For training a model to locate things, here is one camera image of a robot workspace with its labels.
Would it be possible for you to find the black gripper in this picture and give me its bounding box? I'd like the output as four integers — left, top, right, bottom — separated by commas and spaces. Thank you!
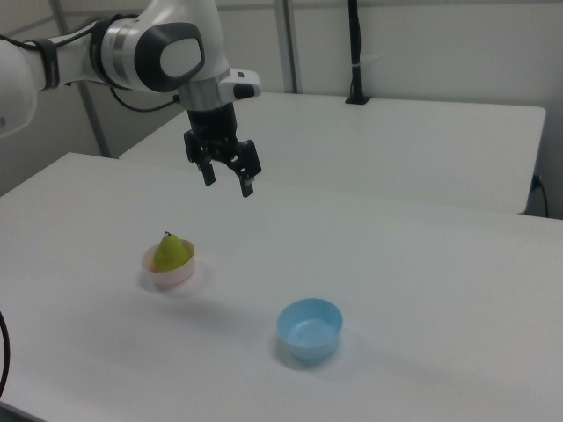
183, 104, 264, 199

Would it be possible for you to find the green pear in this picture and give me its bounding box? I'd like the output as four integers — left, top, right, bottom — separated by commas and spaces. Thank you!
152, 230, 192, 273

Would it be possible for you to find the pink plastic bowl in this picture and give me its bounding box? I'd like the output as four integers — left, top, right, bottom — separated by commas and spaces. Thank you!
140, 239, 197, 291

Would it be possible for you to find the blue plastic bowl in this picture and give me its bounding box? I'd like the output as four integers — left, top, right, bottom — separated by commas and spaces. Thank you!
275, 297, 345, 363

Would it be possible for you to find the white table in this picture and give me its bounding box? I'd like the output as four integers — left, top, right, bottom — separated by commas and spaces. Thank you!
118, 91, 548, 216

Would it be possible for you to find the black pole stand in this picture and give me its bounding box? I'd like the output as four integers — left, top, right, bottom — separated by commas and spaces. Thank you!
344, 0, 371, 106

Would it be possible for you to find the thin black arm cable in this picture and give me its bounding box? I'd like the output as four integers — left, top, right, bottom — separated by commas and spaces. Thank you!
108, 84, 183, 113

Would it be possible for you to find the slim gray frame post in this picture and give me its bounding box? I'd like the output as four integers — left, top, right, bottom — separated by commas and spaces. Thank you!
80, 82, 112, 159

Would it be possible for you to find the wide gray frame post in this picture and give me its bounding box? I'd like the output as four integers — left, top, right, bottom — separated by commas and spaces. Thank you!
274, 0, 305, 94

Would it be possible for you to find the thick black cable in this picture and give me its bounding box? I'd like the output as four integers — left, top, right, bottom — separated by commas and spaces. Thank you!
0, 309, 11, 399

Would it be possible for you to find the black wall cable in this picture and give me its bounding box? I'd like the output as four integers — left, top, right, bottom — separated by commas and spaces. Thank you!
531, 174, 552, 218

